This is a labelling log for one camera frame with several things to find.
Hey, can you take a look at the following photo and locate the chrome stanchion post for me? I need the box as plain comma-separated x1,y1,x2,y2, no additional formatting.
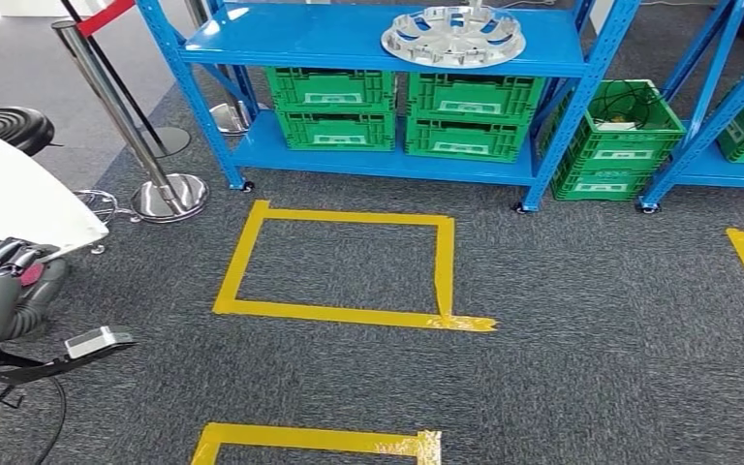
50,18,210,224
182,0,253,138

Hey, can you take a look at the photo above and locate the black stool with chrome base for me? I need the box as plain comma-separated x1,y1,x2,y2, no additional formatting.
0,106,143,256

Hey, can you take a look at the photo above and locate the grey wheel hubcap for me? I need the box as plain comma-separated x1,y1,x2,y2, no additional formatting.
381,5,527,71

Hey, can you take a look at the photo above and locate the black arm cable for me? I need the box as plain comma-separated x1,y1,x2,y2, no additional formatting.
31,378,69,465

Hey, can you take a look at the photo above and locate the white curved plastic part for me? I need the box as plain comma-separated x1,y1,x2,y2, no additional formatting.
0,118,110,264

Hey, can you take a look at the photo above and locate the red barrier belt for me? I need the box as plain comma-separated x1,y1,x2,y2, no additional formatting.
75,0,137,38

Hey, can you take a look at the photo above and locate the black cable bundle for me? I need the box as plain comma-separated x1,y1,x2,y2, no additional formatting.
602,79,664,124

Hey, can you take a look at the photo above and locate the small white item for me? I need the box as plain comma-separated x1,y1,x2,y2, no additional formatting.
595,115,637,132

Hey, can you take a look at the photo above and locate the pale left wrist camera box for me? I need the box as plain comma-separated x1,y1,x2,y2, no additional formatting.
0,325,137,387

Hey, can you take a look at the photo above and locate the blue metal shelf rack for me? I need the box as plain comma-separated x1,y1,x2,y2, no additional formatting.
136,0,641,214
637,0,744,215

